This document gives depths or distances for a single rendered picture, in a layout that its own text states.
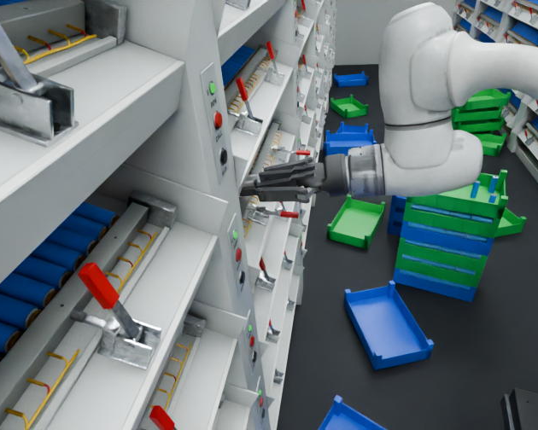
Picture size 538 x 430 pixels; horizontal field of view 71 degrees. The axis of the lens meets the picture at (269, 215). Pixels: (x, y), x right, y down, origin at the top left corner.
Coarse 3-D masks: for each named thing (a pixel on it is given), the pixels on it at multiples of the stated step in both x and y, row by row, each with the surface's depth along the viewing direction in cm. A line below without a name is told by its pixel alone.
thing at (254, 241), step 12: (276, 120) 107; (288, 120) 107; (300, 120) 107; (288, 132) 109; (276, 144) 102; (288, 144) 104; (288, 156) 99; (264, 204) 80; (252, 228) 73; (264, 228) 74; (252, 240) 71; (264, 240) 72; (252, 252) 68; (252, 264) 66; (252, 276) 60
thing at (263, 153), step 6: (276, 126) 105; (270, 132) 101; (270, 138) 98; (276, 138) 102; (264, 144) 95; (270, 144) 96; (264, 150) 93; (258, 156) 90; (264, 156) 90; (270, 156) 94; (258, 162) 87; (258, 168) 86; (252, 174) 83; (240, 198) 75; (246, 198) 76; (258, 198) 80; (240, 204) 74; (246, 204) 74; (246, 228) 71; (246, 234) 70
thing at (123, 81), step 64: (0, 0) 25; (64, 0) 28; (128, 0) 30; (192, 0) 29; (0, 64) 18; (64, 64) 25; (128, 64) 28; (0, 128) 18; (64, 128) 20; (128, 128) 25; (0, 192) 16; (64, 192) 20; (0, 256) 17
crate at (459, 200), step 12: (480, 180) 140; (504, 180) 133; (444, 192) 139; (456, 192) 138; (468, 192) 138; (480, 192) 137; (504, 192) 127; (420, 204) 134; (432, 204) 132; (444, 204) 130; (456, 204) 128; (468, 204) 126; (480, 204) 124; (492, 204) 122; (504, 204) 121; (492, 216) 125
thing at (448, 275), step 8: (400, 256) 150; (400, 264) 153; (408, 264) 151; (416, 264) 149; (424, 264) 147; (416, 272) 151; (424, 272) 149; (432, 272) 148; (440, 272) 146; (448, 272) 144; (456, 272) 143; (480, 272) 138; (448, 280) 146; (456, 280) 145; (464, 280) 143; (472, 280) 142
